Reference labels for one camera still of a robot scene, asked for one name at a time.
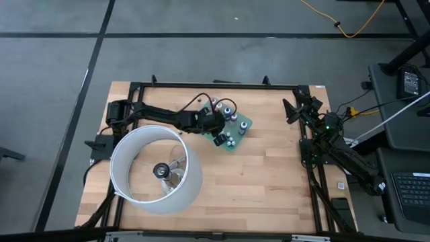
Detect black floor cable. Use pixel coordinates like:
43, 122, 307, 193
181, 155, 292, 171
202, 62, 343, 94
60, 160, 98, 185

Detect black rig crossbar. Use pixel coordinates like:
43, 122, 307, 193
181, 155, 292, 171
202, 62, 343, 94
0, 227, 430, 242

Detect long yellow extension cord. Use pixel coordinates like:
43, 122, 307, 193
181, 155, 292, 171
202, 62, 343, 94
300, 0, 386, 39

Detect black desk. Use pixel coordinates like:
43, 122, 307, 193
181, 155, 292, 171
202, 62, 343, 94
376, 147, 430, 236
368, 63, 430, 153

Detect black aluminium table frame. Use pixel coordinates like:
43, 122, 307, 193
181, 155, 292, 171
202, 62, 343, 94
76, 81, 359, 236

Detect thick black desk leg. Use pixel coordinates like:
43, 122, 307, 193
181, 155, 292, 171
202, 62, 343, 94
379, 28, 430, 77

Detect grey chair base leg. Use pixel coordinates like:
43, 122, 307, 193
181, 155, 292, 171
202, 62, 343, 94
0, 146, 27, 162

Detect white cable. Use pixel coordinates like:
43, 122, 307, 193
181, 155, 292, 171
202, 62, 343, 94
345, 90, 430, 147

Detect short yellow cord with plug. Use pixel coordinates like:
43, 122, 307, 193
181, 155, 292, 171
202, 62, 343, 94
345, 106, 380, 118

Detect black power cable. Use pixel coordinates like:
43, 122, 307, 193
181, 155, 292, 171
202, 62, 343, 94
349, 95, 430, 117

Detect thin black stand leg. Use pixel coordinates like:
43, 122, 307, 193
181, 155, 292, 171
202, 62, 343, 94
393, 0, 430, 61

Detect black flat rounded device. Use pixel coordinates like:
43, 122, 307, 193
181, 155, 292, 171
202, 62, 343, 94
331, 197, 352, 219

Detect black keyboard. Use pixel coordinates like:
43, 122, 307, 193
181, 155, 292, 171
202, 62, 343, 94
391, 171, 430, 227

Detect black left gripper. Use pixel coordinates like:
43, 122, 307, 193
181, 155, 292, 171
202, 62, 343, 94
196, 110, 226, 147

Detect green translucent plastic tray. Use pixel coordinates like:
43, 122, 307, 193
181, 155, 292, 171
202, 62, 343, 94
203, 97, 253, 152

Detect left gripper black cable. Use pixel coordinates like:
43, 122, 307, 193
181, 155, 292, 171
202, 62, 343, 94
179, 93, 238, 117

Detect white lamp shade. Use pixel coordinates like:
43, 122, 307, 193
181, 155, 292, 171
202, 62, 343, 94
110, 124, 204, 216

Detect black desk support beam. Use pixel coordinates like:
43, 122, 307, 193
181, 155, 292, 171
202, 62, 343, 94
349, 130, 387, 159

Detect black power adapter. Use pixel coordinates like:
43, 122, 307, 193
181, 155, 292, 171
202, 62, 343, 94
397, 66, 425, 100

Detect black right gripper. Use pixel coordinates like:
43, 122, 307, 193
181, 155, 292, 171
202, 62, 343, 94
282, 95, 323, 128

